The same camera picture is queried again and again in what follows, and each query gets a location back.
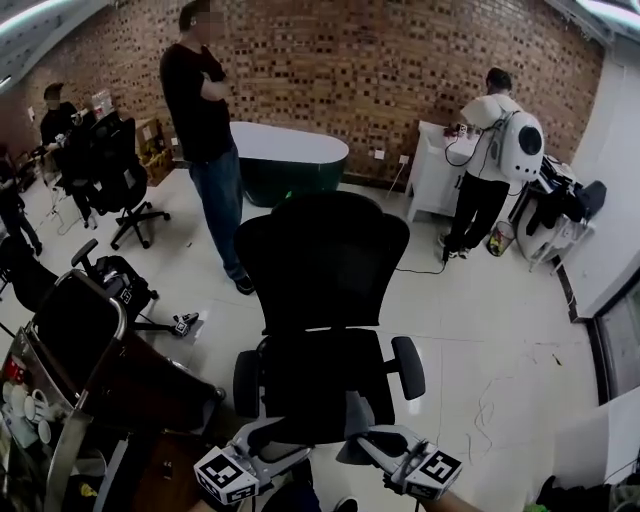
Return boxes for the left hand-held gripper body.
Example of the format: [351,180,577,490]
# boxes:
[193,418,314,505]

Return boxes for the black bag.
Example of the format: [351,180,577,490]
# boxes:
[574,179,608,222]

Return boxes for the spare hand-held gripper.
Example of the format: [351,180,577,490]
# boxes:
[171,311,201,339]

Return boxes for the white dome backpack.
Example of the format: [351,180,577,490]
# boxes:
[487,110,545,182]

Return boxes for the ceiling light strip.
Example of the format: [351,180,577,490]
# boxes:
[0,0,112,37]
[574,0,640,22]

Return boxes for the red box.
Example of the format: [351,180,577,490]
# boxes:
[0,352,27,387]

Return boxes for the group of white mugs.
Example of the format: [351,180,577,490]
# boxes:
[1,379,53,447]

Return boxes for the white rack with clothes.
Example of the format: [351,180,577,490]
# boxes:
[508,154,597,274]

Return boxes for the metal frame black chair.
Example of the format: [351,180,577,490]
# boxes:
[29,269,129,406]

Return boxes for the person's own leg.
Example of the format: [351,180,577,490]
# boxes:
[267,459,361,512]

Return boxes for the brown wooden table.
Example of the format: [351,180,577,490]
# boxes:
[82,329,227,437]

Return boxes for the black office chair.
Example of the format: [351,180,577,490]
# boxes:
[74,112,172,251]

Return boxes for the white and dark green bathtub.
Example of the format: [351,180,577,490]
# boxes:
[229,121,350,207]

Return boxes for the stacked cardboard boxes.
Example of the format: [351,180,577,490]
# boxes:
[134,117,177,188]

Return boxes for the thin loose wire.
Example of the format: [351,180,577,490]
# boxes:
[465,342,569,467]

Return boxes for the metal shelf cart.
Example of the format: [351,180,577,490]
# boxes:
[0,324,129,512]

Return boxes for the black floor cable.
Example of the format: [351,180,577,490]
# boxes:
[394,247,450,277]

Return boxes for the wire waste basket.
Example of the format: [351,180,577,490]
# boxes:
[487,220,516,258]

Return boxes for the dark glass door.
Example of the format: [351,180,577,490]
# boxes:
[588,279,640,407]

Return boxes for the white cabinet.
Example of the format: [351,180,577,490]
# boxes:
[405,119,482,224]

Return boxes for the black mesh chair with armrests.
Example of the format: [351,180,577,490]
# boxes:
[232,189,427,451]

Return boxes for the white power cable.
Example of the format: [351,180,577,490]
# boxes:
[386,162,409,200]

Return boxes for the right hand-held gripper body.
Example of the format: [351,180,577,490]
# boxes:
[358,423,464,500]

